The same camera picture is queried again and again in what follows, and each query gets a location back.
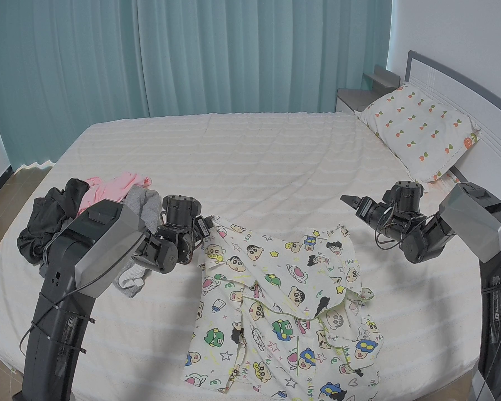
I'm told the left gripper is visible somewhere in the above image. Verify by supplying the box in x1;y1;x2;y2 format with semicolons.
190;215;215;247

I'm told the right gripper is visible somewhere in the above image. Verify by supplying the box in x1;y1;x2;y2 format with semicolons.
357;197;393;237

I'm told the white printed pyjama top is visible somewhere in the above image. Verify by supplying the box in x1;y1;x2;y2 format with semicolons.
183;216;385;401

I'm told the bed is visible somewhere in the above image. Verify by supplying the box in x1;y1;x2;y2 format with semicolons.
0;50;501;401

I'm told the white printed pillow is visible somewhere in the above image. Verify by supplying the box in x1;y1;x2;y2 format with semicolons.
354;83;482;183

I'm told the pink garment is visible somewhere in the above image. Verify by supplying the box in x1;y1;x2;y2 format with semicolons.
77;172;151;218

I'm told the grey white bedside table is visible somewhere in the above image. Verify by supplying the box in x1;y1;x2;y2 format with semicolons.
336;65;401;114

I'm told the black garment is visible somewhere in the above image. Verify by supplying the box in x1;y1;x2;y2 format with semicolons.
17;178;90;266

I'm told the blue-green curtain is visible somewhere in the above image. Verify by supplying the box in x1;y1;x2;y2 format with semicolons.
0;0;395;170

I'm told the black cable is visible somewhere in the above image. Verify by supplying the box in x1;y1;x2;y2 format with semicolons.
19;257;128;362

